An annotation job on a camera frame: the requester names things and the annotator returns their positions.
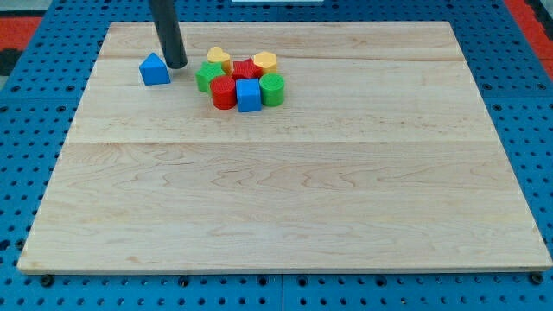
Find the yellow hexagon block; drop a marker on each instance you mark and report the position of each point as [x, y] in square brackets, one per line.
[267, 61]

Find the yellow heart block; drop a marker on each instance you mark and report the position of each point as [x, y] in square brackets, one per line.
[218, 55]

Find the green cylinder block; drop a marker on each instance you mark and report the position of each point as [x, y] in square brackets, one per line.
[272, 89]

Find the blue cube block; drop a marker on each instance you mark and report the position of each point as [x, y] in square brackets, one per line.
[248, 95]

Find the red cylinder block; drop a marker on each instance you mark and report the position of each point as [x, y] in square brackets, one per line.
[223, 91]

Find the red star block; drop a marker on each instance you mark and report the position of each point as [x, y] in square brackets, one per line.
[246, 69]

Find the light wooden board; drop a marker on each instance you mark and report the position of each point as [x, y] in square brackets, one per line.
[382, 158]

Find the green star block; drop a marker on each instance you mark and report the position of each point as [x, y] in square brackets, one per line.
[207, 72]

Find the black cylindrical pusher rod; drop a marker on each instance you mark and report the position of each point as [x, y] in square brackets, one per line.
[168, 32]

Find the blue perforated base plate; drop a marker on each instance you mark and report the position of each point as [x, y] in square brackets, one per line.
[42, 93]

